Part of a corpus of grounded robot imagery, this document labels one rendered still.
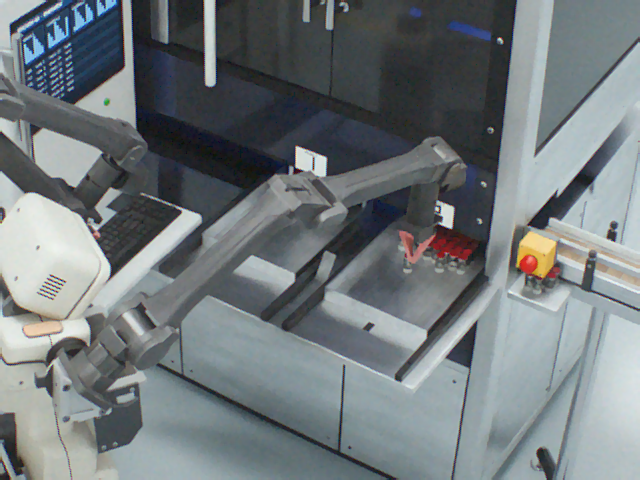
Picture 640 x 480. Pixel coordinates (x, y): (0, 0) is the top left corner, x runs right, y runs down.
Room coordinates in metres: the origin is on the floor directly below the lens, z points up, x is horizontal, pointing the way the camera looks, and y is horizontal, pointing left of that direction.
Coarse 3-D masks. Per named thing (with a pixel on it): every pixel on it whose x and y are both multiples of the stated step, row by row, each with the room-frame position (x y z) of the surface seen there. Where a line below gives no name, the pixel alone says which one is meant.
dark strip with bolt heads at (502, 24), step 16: (496, 0) 2.34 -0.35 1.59; (512, 0) 2.32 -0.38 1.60; (496, 16) 2.34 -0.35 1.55; (512, 16) 2.32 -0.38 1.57; (496, 32) 2.34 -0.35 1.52; (496, 48) 2.33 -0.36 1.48; (496, 64) 2.33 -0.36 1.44; (496, 80) 2.33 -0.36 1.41; (496, 96) 2.33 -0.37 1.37; (496, 112) 2.33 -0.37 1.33; (496, 128) 2.32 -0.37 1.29; (480, 144) 2.34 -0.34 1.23; (496, 144) 2.32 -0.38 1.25
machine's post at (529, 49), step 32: (544, 0) 2.29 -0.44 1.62; (544, 32) 2.31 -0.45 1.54; (512, 64) 2.31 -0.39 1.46; (544, 64) 2.32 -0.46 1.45; (512, 96) 2.30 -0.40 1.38; (512, 128) 2.30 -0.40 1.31; (512, 160) 2.29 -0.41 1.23; (512, 192) 2.29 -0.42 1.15; (512, 224) 2.28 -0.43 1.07; (512, 256) 2.29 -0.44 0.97; (480, 320) 2.31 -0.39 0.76; (480, 352) 2.30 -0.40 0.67; (480, 384) 2.29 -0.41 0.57; (480, 416) 2.29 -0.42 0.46; (480, 448) 2.29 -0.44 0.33
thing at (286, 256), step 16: (272, 176) 2.65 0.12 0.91; (256, 192) 2.59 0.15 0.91; (240, 208) 2.53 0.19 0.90; (352, 208) 2.57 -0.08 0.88; (368, 208) 2.54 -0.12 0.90; (224, 224) 2.48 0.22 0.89; (352, 224) 2.48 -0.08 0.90; (208, 240) 2.40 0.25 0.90; (272, 240) 2.43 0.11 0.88; (288, 240) 2.44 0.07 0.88; (304, 240) 2.44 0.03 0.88; (320, 240) 2.44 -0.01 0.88; (336, 240) 2.42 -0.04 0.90; (256, 256) 2.33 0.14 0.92; (272, 256) 2.37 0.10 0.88; (288, 256) 2.38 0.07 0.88; (304, 256) 2.38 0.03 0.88; (320, 256) 2.36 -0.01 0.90; (272, 272) 2.30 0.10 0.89; (288, 272) 2.28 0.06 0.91
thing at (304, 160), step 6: (300, 150) 2.58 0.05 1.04; (306, 150) 2.57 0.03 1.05; (300, 156) 2.58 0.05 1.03; (306, 156) 2.57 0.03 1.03; (312, 156) 2.56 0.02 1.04; (318, 156) 2.55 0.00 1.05; (300, 162) 2.58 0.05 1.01; (306, 162) 2.57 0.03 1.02; (312, 162) 2.56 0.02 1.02; (318, 162) 2.55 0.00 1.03; (324, 162) 2.54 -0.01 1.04; (300, 168) 2.58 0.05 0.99; (306, 168) 2.57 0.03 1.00; (312, 168) 2.56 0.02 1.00; (318, 168) 2.55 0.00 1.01; (324, 168) 2.54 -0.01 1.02; (318, 174) 2.55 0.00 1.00; (324, 174) 2.54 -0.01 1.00
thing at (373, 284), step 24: (384, 240) 2.44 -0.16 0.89; (360, 264) 2.35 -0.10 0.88; (384, 264) 2.36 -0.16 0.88; (432, 264) 2.36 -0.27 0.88; (480, 264) 2.37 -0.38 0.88; (336, 288) 2.27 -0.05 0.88; (360, 288) 2.27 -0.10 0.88; (384, 288) 2.27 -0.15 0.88; (408, 288) 2.27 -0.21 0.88; (432, 288) 2.28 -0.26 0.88; (456, 288) 2.28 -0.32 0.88; (360, 312) 2.18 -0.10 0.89; (384, 312) 2.15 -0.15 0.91; (408, 312) 2.19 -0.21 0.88; (432, 312) 2.19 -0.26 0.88
